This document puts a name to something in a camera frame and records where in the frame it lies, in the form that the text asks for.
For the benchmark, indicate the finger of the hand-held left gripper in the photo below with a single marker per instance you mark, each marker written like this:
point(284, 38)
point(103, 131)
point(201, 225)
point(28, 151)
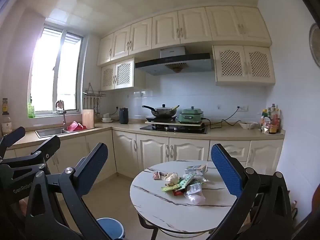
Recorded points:
point(15, 137)
point(50, 145)

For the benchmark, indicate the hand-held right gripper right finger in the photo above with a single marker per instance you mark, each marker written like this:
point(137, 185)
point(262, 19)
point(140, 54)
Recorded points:
point(225, 167)

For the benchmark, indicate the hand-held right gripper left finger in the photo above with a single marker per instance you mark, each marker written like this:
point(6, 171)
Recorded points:
point(96, 165)

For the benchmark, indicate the white barcode packet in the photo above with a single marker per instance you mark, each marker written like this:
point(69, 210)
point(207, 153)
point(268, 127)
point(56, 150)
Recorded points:
point(193, 188)

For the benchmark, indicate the dark green yellow-edged packet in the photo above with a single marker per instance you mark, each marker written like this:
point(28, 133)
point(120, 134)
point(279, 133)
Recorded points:
point(186, 181)

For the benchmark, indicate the glossy green wrapper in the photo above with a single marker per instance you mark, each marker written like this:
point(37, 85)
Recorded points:
point(171, 188)

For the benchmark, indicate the blue plastic bin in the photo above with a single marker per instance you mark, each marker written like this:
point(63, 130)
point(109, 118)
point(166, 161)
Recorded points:
point(112, 228)

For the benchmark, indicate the steel sink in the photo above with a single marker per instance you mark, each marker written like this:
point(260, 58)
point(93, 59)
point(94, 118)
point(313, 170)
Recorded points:
point(50, 132)

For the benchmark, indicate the bottle with yellow label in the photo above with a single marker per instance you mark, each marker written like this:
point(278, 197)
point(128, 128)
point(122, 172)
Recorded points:
point(6, 125)

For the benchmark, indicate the green bottle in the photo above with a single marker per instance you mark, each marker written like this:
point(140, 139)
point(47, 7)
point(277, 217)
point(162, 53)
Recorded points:
point(31, 111)

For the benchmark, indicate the steel faucet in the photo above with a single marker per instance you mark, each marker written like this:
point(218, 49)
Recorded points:
point(64, 117)

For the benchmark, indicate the wooden cutting board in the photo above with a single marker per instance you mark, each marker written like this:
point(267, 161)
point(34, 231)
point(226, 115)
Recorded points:
point(88, 118)

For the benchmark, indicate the white bowl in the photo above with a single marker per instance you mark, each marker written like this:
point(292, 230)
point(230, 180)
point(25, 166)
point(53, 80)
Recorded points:
point(248, 125)

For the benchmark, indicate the light wooden board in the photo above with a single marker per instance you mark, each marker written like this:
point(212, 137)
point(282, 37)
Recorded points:
point(190, 124)

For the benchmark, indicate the cream lower cabinets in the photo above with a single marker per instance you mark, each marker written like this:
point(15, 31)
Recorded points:
point(150, 150)

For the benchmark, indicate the black electric kettle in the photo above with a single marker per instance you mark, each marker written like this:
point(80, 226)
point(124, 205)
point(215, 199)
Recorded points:
point(123, 116)

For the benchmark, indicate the round marble table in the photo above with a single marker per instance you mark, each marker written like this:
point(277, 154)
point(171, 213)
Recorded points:
point(150, 192)

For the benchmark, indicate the red white checkered packet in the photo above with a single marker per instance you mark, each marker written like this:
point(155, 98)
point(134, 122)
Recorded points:
point(156, 175)

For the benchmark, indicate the green electric hotpot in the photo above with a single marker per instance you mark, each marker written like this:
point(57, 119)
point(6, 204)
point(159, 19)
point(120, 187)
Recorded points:
point(191, 116)

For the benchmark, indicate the black gas stove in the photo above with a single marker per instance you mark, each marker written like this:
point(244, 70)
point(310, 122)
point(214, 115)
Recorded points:
point(175, 129)

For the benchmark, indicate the cluster of condiment bottles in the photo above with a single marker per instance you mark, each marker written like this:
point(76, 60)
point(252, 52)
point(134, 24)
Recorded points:
point(271, 122)

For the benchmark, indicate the hanging utensil rack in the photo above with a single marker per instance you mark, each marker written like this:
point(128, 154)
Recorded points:
point(93, 95)

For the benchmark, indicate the window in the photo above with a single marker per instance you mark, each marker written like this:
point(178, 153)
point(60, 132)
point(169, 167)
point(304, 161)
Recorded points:
point(55, 70)

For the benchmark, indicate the wok with lid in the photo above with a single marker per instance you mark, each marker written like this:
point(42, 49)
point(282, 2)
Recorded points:
point(162, 111)

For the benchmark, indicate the small lattice door cabinet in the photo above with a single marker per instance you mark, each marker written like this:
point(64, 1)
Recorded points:
point(117, 75)

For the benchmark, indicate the large lattice door cabinet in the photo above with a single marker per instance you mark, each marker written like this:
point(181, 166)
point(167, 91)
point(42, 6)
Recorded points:
point(245, 65)

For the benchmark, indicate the range hood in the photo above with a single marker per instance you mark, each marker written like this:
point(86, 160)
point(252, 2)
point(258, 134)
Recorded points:
point(175, 62)

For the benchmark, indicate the cream upper cabinet row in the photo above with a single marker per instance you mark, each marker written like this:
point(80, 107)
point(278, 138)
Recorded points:
point(165, 30)

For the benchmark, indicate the white double wall socket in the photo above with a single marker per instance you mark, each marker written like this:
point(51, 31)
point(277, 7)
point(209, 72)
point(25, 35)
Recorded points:
point(243, 108)

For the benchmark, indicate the round grey wall disc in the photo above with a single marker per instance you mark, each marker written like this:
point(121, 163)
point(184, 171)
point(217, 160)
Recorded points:
point(315, 45)

